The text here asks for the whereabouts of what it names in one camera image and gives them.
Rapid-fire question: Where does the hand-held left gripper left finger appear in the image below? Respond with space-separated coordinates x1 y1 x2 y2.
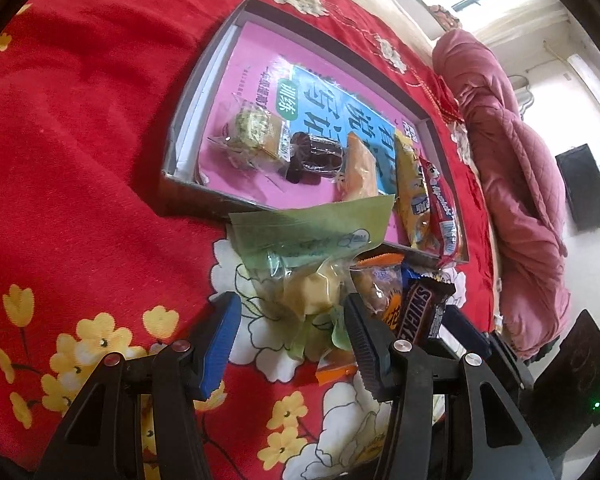
32 291 243 480

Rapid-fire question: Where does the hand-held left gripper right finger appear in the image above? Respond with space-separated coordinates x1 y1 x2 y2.
342 292 556 480

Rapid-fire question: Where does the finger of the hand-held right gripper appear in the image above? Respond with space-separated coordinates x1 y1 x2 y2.
442 305 536 397

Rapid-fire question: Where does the brown chocolate bar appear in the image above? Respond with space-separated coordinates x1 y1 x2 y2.
390 277 457 346

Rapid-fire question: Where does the orange snack packet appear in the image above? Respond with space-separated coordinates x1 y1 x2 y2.
315 252 406 386

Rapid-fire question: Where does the blue cookie packet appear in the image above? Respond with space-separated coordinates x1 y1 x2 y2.
400 265 448 291

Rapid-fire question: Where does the long red snack packet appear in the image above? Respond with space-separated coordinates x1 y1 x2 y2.
417 155 461 268

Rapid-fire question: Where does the green clear snack packet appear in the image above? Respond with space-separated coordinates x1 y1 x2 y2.
228 192 397 361

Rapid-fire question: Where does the long yellow snack packet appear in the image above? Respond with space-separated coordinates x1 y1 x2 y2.
392 130 433 251

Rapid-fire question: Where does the shallow grey box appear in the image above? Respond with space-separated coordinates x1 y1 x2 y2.
161 0 471 267

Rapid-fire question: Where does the orange cracker packet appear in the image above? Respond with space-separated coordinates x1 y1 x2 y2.
335 131 386 201

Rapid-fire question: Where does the dark chocolate cake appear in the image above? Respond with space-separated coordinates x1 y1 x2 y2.
282 131 348 186

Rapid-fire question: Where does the small clear pastry packet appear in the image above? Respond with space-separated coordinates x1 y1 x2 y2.
207 100 293 171

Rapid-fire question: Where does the pink quilt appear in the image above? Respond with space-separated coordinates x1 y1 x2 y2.
432 29 571 361

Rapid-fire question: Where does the black speaker box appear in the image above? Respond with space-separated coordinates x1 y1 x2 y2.
555 143 600 232

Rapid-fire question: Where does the red floral cloth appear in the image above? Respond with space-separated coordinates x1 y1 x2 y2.
0 0 501 480

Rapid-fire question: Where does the white air conditioner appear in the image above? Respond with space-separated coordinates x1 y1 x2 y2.
567 54 600 108

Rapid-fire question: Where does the pink and blue book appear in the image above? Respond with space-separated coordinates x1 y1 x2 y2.
195 22 426 256

